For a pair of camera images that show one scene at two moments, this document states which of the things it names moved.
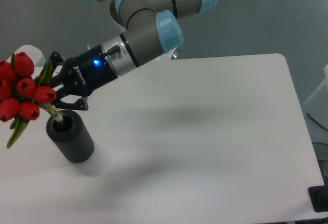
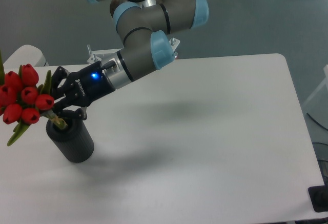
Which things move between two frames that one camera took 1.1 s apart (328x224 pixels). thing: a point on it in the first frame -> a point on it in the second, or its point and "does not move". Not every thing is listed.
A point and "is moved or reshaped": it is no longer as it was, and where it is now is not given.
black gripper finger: [56, 59] -> [60, 74]
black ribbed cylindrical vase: [72, 137] does not move
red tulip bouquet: [22, 94] is moved or reshaped
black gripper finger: [81, 104] -> [81, 113]
